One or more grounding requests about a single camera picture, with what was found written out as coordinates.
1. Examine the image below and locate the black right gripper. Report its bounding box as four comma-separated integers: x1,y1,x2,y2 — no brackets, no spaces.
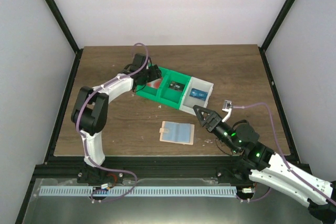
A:
193,106,240,154

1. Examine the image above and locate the beige leather card holder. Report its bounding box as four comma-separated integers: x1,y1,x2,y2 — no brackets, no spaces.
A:
159,121,195,145

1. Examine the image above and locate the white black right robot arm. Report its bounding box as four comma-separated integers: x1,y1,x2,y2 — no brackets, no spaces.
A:
193,105,335,223

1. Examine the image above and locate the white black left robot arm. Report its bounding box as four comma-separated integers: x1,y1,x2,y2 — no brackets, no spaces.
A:
71,54,162,184

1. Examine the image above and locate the black VIP credit card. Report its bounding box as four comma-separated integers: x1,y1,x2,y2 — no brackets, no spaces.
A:
169,81,185,92

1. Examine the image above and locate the blue VIP credit card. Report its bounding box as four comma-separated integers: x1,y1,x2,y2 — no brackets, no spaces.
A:
190,88,208,101

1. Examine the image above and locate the left green plastic bin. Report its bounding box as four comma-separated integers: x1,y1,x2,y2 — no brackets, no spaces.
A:
136,67,169,100

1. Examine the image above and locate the green plastic bin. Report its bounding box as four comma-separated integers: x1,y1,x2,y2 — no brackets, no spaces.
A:
157,69,191,110
136,67,169,100

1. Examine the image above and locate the middle green plastic bin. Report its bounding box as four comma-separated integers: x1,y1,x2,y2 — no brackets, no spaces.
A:
157,69,191,110

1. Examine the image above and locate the white plastic bin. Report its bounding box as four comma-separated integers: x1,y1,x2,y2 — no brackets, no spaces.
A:
179,77,214,115

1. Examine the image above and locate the metal sheet front plate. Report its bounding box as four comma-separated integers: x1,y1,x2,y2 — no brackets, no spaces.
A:
21,179,319,223

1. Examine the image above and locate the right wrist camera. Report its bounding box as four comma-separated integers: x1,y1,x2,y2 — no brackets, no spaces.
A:
222,100,234,122

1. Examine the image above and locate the light blue slotted cable duct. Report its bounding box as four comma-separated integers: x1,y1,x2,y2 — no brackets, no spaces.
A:
38,186,237,198

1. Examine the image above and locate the black left frame post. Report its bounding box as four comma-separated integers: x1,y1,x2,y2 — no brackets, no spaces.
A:
28,0,81,54

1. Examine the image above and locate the black frame post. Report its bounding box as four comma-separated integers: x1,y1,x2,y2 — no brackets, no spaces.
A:
28,0,81,54
258,0,312,51

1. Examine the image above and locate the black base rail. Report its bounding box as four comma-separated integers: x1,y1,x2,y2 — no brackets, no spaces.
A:
33,156,250,185

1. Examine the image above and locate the black right frame post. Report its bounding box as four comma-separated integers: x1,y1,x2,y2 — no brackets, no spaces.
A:
258,0,312,51

